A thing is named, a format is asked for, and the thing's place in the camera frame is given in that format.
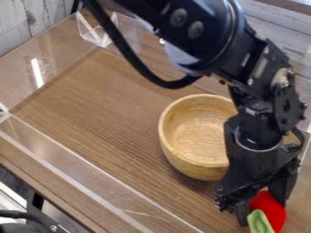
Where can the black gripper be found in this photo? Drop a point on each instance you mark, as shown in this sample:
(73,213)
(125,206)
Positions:
(262,162)

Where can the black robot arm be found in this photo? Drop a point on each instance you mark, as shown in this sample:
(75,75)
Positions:
(211,41)

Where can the red felt strawberry toy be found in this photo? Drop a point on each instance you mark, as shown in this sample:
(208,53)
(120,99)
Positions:
(267,215)

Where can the black table leg bracket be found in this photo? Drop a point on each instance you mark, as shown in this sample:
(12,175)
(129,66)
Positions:
(35,203)

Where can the clear acrylic tray enclosure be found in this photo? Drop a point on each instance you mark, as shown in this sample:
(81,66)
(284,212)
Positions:
(79,138)

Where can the light wooden bowl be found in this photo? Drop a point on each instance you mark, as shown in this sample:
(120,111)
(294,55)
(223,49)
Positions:
(191,138)

